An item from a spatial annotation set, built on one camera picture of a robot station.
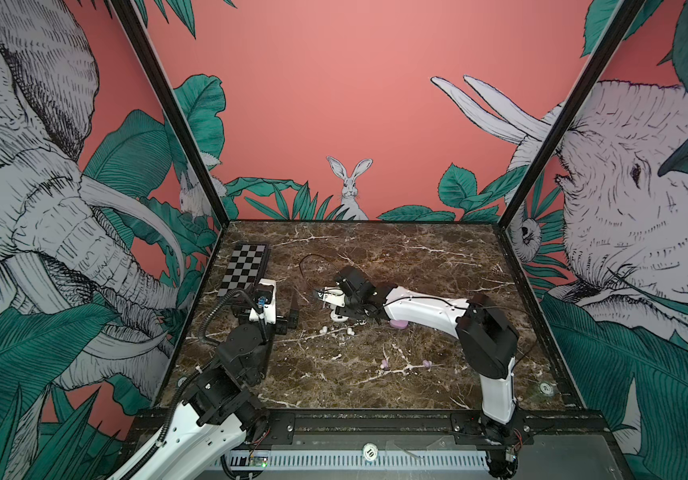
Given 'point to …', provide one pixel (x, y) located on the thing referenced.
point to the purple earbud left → (384, 365)
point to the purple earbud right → (427, 363)
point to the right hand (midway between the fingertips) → (339, 290)
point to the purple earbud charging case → (399, 324)
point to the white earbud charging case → (337, 317)
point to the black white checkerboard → (245, 267)
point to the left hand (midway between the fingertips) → (272, 286)
